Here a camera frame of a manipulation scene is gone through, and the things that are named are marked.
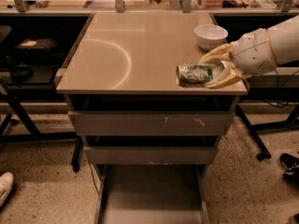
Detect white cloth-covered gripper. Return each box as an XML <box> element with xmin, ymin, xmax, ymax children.
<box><xmin>198</xmin><ymin>29</ymin><xmax>278</xmax><ymax>89</ymax></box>

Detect crushed green 7up can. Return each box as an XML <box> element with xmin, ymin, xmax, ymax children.
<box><xmin>177</xmin><ymin>63</ymin><xmax>223</xmax><ymax>87</ymax></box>

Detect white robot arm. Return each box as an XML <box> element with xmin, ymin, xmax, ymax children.
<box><xmin>198</xmin><ymin>16</ymin><xmax>299</xmax><ymax>89</ymax></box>

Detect top grey drawer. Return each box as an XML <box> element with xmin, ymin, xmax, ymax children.
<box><xmin>68</xmin><ymin>111</ymin><xmax>234</xmax><ymax>136</ymax></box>

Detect grey drawer cabinet with counter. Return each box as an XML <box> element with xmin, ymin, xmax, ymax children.
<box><xmin>55</xmin><ymin>12</ymin><xmax>250</xmax><ymax>224</ymax></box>

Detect middle grey drawer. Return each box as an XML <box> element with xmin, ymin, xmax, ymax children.
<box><xmin>84</xmin><ymin>147</ymin><xmax>217</xmax><ymax>165</ymax></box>

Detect open bottom grey drawer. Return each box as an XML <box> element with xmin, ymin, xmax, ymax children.
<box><xmin>93</xmin><ymin>164</ymin><xmax>209</xmax><ymax>224</ymax></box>

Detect white ceramic bowl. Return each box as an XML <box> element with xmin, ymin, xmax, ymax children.
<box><xmin>194</xmin><ymin>24</ymin><xmax>228</xmax><ymax>51</ymax></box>

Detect black table leg with caster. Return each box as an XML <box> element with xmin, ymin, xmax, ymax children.
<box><xmin>235</xmin><ymin>105</ymin><xmax>271</xmax><ymax>161</ymax></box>

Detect black sneaker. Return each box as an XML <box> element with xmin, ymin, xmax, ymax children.
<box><xmin>279</xmin><ymin>153</ymin><xmax>299</xmax><ymax>186</ymax></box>

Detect black bag on shelf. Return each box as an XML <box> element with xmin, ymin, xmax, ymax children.
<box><xmin>14</xmin><ymin>38</ymin><xmax>60</xmax><ymax>64</ymax></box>

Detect black headphones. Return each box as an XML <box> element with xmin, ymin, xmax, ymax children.
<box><xmin>5</xmin><ymin>56</ymin><xmax>33</xmax><ymax>83</ymax></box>

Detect white shoe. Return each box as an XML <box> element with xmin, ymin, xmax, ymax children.
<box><xmin>0</xmin><ymin>172</ymin><xmax>14</xmax><ymax>207</ymax></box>

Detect black desk frame left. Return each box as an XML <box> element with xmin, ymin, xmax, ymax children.
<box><xmin>0</xmin><ymin>79</ymin><xmax>81</xmax><ymax>173</ymax></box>

